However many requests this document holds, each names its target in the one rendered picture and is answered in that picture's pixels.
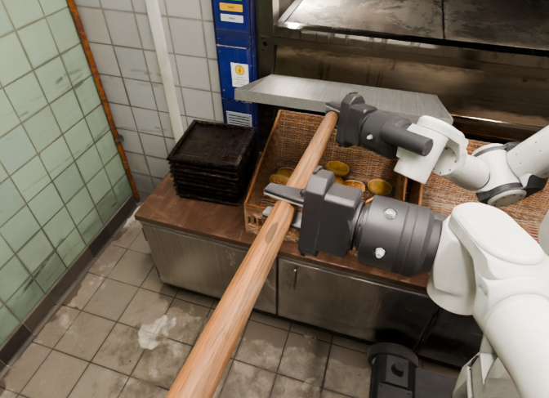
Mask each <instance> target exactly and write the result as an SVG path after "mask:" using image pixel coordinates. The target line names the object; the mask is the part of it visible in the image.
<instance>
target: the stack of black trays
mask: <svg viewBox="0 0 549 398"><path fill-rule="evenodd" d="M256 129H257V128H256V127H248V126H241V125H234V124H228V123H216V122H209V121H203V120H196V119H194V120H193V122H192V123H191V124H190V125H189V126H188V128H187V129H186V131H185V133H184V134H183V135H182V137H181V139H180V140H179V141H178V142H177V143H176V145H175V147H174V148H173V149H172V151H171V153H170V154H169V155H168V156H167V161H169V163H168V164H171V167H170V168H169V169H171V171H170V173H172V175H171V176H170V177H173V178H174V179H173V182H175V183H174V185H173V186H176V189H175V190H178V191H177V193H176V195H179V196H180V197H182V198H187V199H197V200H202V201H208V202H213V203H222V204H227V205H232V206H237V207H238V206H239V205H240V203H241V200H242V198H243V195H244V193H245V190H246V189H247V187H248V183H249V182H250V179H251V177H252V174H253V172H254V169H255V167H256V165H257V163H256V161H257V156H258V155H255V153H256V152H257V151H256V149H257V143H258V141H257V138H256V136H257V134H255V131H256Z"/></svg>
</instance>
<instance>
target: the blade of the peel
mask: <svg viewBox="0 0 549 398"><path fill-rule="evenodd" d="M350 92H358V94H360V95H362V96H363V98H364V100H365V104H367V105H371V106H374V107H377V109H378V110H384V111H386V112H389V113H392V114H396V115H399V116H401V117H404V118H407V119H410V120H411V122H412V123H413V124H416V125H417V122H418V120H419V119H420V117H422V116H430V117H433V118H436V119H439V120H441V121H444V122H446V123H448V124H449V125H451V126H452V125H453V118H452V117H451V115H450V114H449V112H448V111H447V110H446V109H445V107H444V105H443V104H442V103H441V101H440V99H439V98H438V96H437V95H432V94H426V93H419V92H407V91H401V90H394V89H387V88H380V87H369V86H362V85H355V84H349V83H337V82H330V81H324V80H318V79H311V78H298V77H292V76H286V75H279V74H271V75H269V76H266V77H264V78H260V79H258V80H256V81H254V82H251V83H248V84H246V85H243V86H242V87H238V88H235V90H234V99H235V100H239V101H250V102H256V103H262V104H267V105H277V106H283V107H289V108H295V109H301V110H311V111H317V112H323V113H325V111H326V109H327V106H325V105H326V103H327V102H330V101H342V100H343V99H344V97H345V96H346V94H349V93H350Z"/></svg>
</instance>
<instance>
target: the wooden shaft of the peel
mask: <svg viewBox="0 0 549 398"><path fill-rule="evenodd" d="M337 120H338V115H337V113H336V112H334V111H329V112H327V113H326V115H325V117H324V119H323V121H322V123H321V124H320V125H319V128H318V130H317V131H316V133H315V135H314V136H313V138H312V140H311V142H310V144H309V145H308V147H307V148H306V151H305V153H304V154H303V155H302V157H301V160H300V161H299V163H298V165H297V166H296V168H295V170H294V172H293V173H292V175H291V177H290V178H289V180H288V183H287V184H286V186H291V187H295V188H299V189H305V188H306V185H307V183H308V180H309V178H310V174H313V171H314V170H315V169H316V167H317V165H318V163H319V160H320V158H321V156H322V154H323V152H324V149H325V147H326V145H327V143H328V140H329V138H330V136H331V134H332V132H333V129H334V128H335V125H336V123H337ZM298 207H299V206H298V205H296V204H293V203H289V202H286V201H283V200H281V199H278V200H277V202H276V203H275V205H274V207H273V208H272V210H271V212H270V214H269V216H268V217H267V219H266V221H265V223H264V225H263V226H262V228H261V230H260V231H259V233H258V235H257V237H256V238H255V240H254V242H253V244H252V246H251V248H250V249H249V250H248V253H247V255H246V256H245V258H244V259H243V261H242V263H241V265H240V267H239V268H238V270H237V272H236V274H235V275H234V278H233V279H232V280H231V282H230V285H229V286H228V288H227V290H226V291H225V293H224V295H223V297H222V298H221V300H220V302H219V303H218V305H217V307H216V309H215V310H214V312H213V314H212V316H211V318H210V320H209V321H208V323H207V325H206V327H205V328H204V330H203V332H202V333H201V335H200V337H199V339H198V341H197V342H196V344H195V345H194V348H193V350H192V351H191V353H190V355H189V357H188V358H187V360H186V362H185V363H184V365H183V367H182V369H181V371H180V372H179V374H178V375H177V377H176V380H175V381H174V383H173V384H172V386H171V388H170V390H169V392H168V393H167V395H166V397H165V398H212V397H213V395H214V393H215V390H216V388H217V386H218V383H219V382H220V380H221V377H222V374H223V373H224V371H225V368H226V366H227V364H228V362H229V360H230V357H231V355H232V353H233V351H234V348H235V346H236V344H237V342H238V340H239V337H240V335H241V333H242V331H243V328H244V326H245V324H246V322H247V320H248V317H249V315H250V313H251V311H252V308H253V306H254V304H255V302H256V300H257V297H258V295H259V293H260V291H261V288H262V286H263V284H264V283H265V280H266V277H267V275H268V274H269V271H270V268H271V267H272V265H273V262H274V260H275V258H276V256H277V253H278V251H279V249H280V246H281V244H282V242H283V240H284V237H285V235H286V234H287V232H288V228H289V227H290V225H291V223H292V219H293V218H294V216H295V214H296V211H297V209H298Z"/></svg>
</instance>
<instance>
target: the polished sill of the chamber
mask: <svg viewBox="0 0 549 398"><path fill-rule="evenodd" d="M273 37H278V38H291V39H298V40H306V41H312V42H325V43H332V44H340V45H347V46H353V47H366V48H374V49H381V50H387V51H401V52H408V53H415V54H423V55H429V56H442V57H449V58H457V59H463V60H477V61H483V62H491V63H498V64H504V65H518V66H525V67H532V68H539V69H549V51H546V50H538V49H530V48H523V47H509V46H501V45H493V44H485V43H477V42H463V41H456V40H448V39H440V38H426V37H418V36H411V35H403V34H389V33H381V32H373V31H366V30H358V29H343V28H336V27H328V26H321V25H307V24H298V23H291V22H283V21H277V22H276V23H275V25H274V26H273Z"/></svg>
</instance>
